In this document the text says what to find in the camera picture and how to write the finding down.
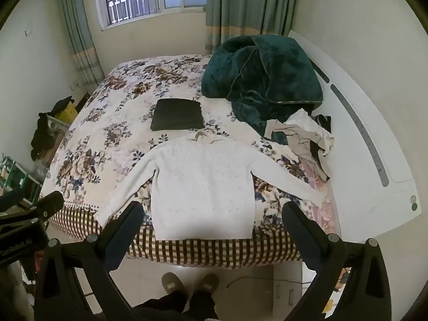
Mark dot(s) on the floral quilted bed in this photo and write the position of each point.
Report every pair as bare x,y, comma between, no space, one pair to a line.
117,123

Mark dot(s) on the dark green plush blanket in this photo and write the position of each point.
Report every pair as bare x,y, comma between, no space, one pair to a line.
264,77

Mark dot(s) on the white knit sweater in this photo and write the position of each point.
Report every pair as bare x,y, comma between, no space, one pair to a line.
204,187

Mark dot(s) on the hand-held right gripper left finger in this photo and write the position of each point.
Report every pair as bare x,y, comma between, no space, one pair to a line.
115,240

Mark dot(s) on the dark green garment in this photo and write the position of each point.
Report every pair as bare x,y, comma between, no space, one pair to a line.
176,114

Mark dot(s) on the green crate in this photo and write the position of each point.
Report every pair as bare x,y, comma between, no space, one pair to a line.
15,174

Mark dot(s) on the white headboard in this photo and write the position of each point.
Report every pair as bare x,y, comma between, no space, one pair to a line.
361,123

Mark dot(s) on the grey slipper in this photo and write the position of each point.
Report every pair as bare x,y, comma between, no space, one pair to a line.
209,282
172,285

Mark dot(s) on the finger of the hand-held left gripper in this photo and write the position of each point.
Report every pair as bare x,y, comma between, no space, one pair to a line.
43,204

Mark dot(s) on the person's black trouser legs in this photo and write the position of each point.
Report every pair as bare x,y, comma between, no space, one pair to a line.
182,307

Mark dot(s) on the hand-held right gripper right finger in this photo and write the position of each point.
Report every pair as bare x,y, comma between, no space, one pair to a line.
302,237

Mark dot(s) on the yellow box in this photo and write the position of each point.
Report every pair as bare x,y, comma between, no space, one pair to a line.
68,111

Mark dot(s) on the pile of beige clothes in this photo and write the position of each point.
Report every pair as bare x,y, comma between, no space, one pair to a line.
306,140

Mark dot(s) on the black clothes on box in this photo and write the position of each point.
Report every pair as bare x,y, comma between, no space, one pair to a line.
45,133

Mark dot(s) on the green curtain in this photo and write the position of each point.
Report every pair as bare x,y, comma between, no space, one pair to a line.
247,6
78,30

